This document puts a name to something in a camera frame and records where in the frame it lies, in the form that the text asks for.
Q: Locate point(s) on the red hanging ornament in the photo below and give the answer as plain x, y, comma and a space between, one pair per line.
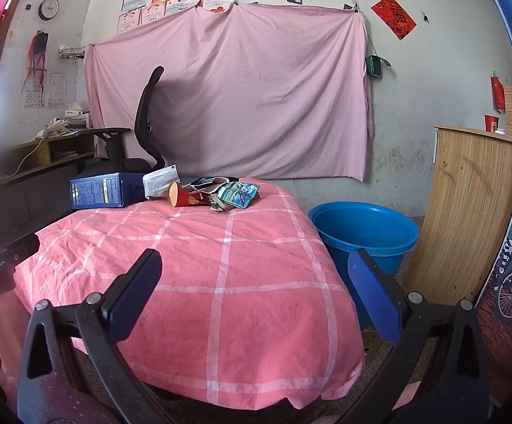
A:
37, 53

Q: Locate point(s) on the round wall clock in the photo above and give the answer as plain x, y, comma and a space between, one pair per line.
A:
48, 9

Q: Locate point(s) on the stack of books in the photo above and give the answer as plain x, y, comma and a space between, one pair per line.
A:
62, 126

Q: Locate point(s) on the tissue box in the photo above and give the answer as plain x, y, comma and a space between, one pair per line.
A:
77, 112

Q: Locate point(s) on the black office chair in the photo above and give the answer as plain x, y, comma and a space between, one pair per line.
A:
145, 115

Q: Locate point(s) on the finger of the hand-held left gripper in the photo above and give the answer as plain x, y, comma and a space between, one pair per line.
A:
15, 251

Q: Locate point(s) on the red wall poster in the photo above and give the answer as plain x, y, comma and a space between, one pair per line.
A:
393, 17

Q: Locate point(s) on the pink wall sheet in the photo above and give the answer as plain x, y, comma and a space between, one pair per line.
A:
247, 97

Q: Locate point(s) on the red hanging pouch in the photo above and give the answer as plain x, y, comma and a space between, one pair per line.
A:
498, 92

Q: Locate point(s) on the white paper packet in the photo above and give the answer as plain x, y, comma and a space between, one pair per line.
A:
159, 181

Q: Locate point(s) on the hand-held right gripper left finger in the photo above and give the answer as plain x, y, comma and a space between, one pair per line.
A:
134, 291

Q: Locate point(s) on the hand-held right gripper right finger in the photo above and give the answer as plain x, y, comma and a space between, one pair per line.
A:
375, 291

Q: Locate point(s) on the wooden wall shelf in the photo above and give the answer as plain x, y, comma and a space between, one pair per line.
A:
44, 148

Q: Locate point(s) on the wooden cabinet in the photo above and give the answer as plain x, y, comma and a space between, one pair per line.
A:
459, 207

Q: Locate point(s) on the blue cardboard box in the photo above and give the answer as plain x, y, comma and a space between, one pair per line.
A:
101, 190

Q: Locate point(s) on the stack of papers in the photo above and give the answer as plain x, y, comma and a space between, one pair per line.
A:
64, 154

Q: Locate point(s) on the blue plastic bucket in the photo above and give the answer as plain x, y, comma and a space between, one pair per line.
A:
370, 229

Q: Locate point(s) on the wall calendar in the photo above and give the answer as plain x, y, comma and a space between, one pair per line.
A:
55, 90

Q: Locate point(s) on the black wall hook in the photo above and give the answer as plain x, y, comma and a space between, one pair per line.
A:
427, 16

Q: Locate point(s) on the dark blue packet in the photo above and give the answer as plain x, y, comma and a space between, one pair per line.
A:
205, 182

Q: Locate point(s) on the colourful snack packet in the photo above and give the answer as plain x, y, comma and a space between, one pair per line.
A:
238, 194

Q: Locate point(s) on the green hanging box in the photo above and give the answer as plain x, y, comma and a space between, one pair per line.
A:
373, 65

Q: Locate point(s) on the pink checked blanket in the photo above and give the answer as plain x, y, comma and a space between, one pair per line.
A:
238, 296

